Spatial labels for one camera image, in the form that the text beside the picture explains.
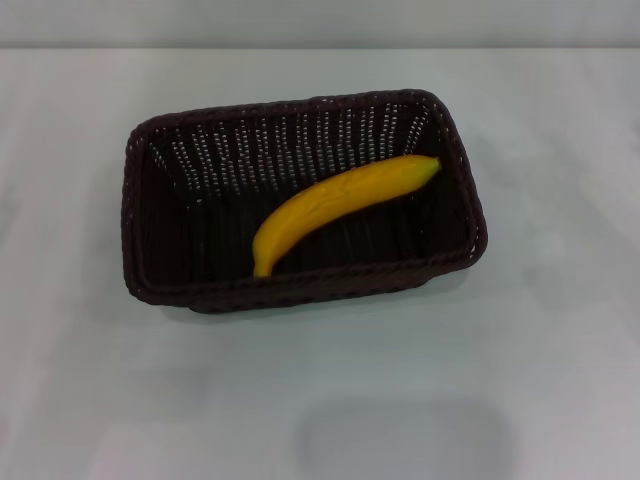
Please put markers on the dark brown woven basket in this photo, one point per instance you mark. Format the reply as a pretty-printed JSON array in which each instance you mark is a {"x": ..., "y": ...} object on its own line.
[{"x": 200, "y": 240}]

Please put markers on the yellow banana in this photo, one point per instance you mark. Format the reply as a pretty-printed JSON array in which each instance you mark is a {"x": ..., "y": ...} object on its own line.
[{"x": 340, "y": 195}]

